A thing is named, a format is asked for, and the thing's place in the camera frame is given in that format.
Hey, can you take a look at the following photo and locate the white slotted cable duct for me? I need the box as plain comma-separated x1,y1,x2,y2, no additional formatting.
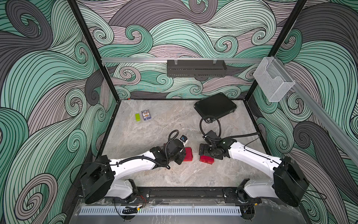
79,205,241,216

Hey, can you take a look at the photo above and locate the clear acrylic wall holder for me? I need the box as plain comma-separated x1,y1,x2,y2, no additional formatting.
254,57,295,102

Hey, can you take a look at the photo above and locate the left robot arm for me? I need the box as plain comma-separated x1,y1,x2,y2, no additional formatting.
80,130,188,204

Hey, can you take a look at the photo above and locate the small card pack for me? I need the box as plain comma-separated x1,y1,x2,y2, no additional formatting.
141,109,152,121

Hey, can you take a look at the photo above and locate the red jewelry box base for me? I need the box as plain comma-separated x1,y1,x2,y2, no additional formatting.
200,155,214,165

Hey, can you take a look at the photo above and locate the aluminium wall rail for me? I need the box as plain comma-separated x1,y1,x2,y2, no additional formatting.
101,57,263,64

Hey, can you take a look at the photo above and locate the black flat case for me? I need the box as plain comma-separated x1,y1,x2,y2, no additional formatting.
194,93,237,123

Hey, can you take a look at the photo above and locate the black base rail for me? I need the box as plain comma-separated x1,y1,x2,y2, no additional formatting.
117,186,268,204

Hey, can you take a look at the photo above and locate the red jewelry box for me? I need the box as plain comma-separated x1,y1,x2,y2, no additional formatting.
183,147,193,161

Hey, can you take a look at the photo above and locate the green small block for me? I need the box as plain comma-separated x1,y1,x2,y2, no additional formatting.
135,113,141,122

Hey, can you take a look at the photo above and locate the black wall tray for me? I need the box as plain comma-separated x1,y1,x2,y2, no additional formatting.
167,60,227,79

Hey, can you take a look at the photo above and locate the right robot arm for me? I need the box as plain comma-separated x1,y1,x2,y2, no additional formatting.
199,131,310,207

